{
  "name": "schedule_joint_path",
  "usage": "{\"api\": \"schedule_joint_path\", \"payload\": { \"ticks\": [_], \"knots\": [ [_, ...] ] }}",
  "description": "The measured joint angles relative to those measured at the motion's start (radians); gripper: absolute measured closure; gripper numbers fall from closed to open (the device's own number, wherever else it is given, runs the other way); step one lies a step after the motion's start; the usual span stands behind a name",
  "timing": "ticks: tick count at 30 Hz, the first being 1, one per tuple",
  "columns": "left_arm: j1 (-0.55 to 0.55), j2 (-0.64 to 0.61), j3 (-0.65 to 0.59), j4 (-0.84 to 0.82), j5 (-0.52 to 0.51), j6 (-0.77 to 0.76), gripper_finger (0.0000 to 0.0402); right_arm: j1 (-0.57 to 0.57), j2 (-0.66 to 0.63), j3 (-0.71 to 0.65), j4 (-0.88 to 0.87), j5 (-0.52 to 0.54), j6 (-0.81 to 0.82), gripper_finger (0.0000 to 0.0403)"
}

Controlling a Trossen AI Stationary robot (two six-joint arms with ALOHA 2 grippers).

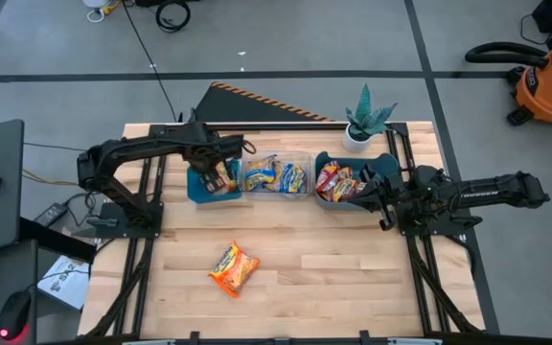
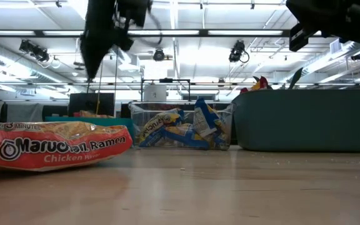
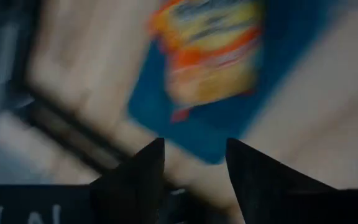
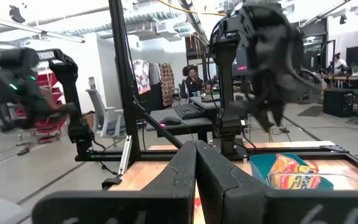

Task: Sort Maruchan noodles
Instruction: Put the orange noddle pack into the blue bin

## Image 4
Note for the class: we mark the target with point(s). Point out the black computer mouse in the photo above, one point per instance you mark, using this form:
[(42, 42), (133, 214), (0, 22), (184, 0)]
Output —
[(170, 120)]

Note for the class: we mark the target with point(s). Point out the grey desk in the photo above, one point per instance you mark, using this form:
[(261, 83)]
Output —
[(182, 124)]

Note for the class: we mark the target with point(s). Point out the red tool cart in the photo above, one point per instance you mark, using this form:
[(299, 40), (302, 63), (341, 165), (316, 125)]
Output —
[(47, 124)]

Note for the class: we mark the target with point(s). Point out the colourful hanging fabric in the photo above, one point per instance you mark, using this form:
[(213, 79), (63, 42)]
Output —
[(141, 76)]

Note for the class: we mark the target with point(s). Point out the dark monitor screen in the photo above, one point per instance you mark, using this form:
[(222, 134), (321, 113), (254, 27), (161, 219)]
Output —
[(240, 62)]

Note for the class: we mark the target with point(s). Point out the red Maruchan noodle packet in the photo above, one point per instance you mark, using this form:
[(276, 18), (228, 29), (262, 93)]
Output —
[(294, 182), (286, 163)]

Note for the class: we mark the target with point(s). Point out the person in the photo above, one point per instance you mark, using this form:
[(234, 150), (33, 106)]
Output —
[(339, 63), (193, 81)]

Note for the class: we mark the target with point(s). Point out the black box on floor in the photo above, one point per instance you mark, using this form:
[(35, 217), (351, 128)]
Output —
[(339, 102)]

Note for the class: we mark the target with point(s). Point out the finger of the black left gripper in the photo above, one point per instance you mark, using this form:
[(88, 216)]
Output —
[(279, 113), (263, 118)]

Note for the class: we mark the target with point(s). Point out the patterned hanging garment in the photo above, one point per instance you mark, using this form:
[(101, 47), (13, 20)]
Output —
[(166, 84)]

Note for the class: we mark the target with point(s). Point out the silver metal bracket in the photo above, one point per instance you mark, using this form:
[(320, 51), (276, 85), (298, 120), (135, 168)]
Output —
[(125, 155)]

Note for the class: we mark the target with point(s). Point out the teal-blue plastic bin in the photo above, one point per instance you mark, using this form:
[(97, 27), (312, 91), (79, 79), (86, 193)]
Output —
[(259, 168)]

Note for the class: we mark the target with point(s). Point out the black keyboard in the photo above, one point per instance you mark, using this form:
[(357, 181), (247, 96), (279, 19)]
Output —
[(190, 111)]

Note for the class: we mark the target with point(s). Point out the dark floor mat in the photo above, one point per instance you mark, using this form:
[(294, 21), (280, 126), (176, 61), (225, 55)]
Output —
[(311, 111)]

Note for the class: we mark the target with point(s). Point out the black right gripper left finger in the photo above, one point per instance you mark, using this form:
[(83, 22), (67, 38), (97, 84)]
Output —
[(179, 174)]

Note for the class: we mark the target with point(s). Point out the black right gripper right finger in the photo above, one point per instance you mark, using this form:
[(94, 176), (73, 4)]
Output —
[(225, 193)]

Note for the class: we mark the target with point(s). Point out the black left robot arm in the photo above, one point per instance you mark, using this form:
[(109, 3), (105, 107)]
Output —
[(228, 93)]

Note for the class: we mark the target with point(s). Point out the grey office chair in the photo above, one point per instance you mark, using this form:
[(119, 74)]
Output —
[(102, 115)]

